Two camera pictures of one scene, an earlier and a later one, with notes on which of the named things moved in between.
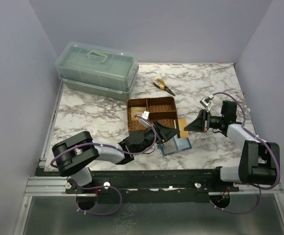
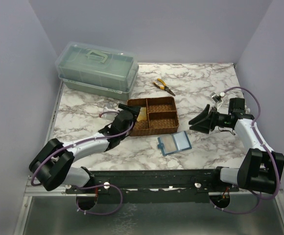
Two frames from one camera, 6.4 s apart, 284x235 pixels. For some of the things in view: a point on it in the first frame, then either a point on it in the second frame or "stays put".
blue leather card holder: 175,145 stays put
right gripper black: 205,121 stays put
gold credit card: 182,124 -> 142,115
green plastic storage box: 102,69 stays put
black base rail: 153,186 stays put
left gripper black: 158,132 -> 134,110
